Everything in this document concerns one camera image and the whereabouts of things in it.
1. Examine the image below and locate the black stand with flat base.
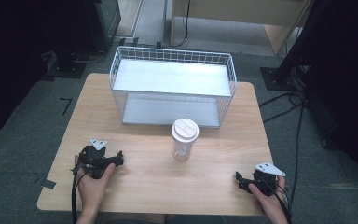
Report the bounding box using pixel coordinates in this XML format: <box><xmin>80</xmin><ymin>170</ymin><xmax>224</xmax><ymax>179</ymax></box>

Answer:
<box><xmin>259</xmin><ymin>0</ymin><xmax>321</xmax><ymax>92</ymax></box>
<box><xmin>46</xmin><ymin>49</ymin><xmax>88</xmax><ymax>79</ymax></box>

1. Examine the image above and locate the clear cup with white lid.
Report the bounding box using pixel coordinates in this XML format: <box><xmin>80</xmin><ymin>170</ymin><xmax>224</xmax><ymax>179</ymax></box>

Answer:
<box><xmin>171</xmin><ymin>118</ymin><xmax>200</xmax><ymax>161</ymax></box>

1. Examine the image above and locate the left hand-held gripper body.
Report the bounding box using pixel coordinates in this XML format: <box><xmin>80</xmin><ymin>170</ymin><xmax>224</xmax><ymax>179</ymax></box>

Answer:
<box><xmin>77</xmin><ymin>138</ymin><xmax>117</xmax><ymax>180</ymax></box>

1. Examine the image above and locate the white wire shelf rack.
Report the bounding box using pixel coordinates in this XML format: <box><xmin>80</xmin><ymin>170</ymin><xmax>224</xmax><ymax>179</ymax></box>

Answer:
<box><xmin>108</xmin><ymin>45</ymin><xmax>238</xmax><ymax>130</ymax></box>

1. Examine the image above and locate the light wooden desk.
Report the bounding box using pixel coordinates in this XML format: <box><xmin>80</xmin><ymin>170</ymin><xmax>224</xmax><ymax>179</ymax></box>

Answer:
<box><xmin>170</xmin><ymin>0</ymin><xmax>313</xmax><ymax>56</ymax></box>

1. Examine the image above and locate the left hand-held gripper black cable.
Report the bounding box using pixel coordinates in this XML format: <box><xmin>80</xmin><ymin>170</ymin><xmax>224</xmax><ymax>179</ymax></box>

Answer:
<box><xmin>70</xmin><ymin>166</ymin><xmax>87</xmax><ymax>224</ymax></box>

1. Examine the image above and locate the hand-held gripper black cable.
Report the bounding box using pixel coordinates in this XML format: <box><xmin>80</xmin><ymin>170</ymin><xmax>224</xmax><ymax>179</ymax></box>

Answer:
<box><xmin>262</xmin><ymin>178</ymin><xmax>294</xmax><ymax>224</ymax></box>
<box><xmin>70</xmin><ymin>166</ymin><xmax>87</xmax><ymax>224</ymax></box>

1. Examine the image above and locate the person's left hand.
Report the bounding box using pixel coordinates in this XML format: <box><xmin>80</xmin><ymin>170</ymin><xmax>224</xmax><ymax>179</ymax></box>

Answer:
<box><xmin>74</xmin><ymin>155</ymin><xmax>117</xmax><ymax>217</ymax></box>

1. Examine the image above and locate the person's right hand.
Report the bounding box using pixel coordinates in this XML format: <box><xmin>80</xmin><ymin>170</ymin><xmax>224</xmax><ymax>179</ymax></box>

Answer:
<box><xmin>248</xmin><ymin>175</ymin><xmax>289</xmax><ymax>219</ymax></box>

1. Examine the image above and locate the black cabinet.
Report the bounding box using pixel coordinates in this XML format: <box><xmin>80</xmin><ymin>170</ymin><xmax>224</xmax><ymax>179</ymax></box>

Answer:
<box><xmin>85</xmin><ymin>0</ymin><xmax>122</xmax><ymax>54</ymax></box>

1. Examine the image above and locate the right hand-held gripper black cable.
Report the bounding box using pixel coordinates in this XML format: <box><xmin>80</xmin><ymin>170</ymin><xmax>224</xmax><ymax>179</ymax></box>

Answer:
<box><xmin>262</xmin><ymin>178</ymin><xmax>294</xmax><ymax>224</ymax></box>

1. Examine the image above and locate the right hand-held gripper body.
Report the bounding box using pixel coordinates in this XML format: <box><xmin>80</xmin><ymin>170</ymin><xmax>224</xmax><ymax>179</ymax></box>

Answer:
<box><xmin>247</xmin><ymin>161</ymin><xmax>287</xmax><ymax>197</ymax></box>

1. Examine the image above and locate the black hanging cable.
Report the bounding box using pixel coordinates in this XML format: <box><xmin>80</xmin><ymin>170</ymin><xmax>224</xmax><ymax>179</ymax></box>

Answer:
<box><xmin>171</xmin><ymin>0</ymin><xmax>191</xmax><ymax>49</ymax></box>

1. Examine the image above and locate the long black floor cable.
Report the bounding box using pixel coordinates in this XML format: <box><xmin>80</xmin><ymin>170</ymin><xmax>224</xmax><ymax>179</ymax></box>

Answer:
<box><xmin>288</xmin><ymin>99</ymin><xmax>306</xmax><ymax>203</ymax></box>

